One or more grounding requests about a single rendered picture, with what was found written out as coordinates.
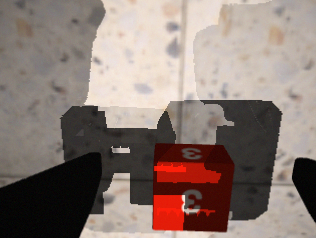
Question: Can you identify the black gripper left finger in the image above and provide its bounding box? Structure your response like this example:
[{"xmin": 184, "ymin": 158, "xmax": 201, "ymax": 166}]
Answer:
[{"xmin": 0, "ymin": 152, "xmax": 102, "ymax": 238}]

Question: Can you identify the red block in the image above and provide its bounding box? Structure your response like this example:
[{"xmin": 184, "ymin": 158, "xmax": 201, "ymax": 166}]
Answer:
[{"xmin": 152, "ymin": 143, "xmax": 234, "ymax": 233}]

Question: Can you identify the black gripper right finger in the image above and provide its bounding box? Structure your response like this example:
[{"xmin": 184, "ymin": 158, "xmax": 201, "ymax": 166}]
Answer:
[{"xmin": 292, "ymin": 157, "xmax": 316, "ymax": 223}]

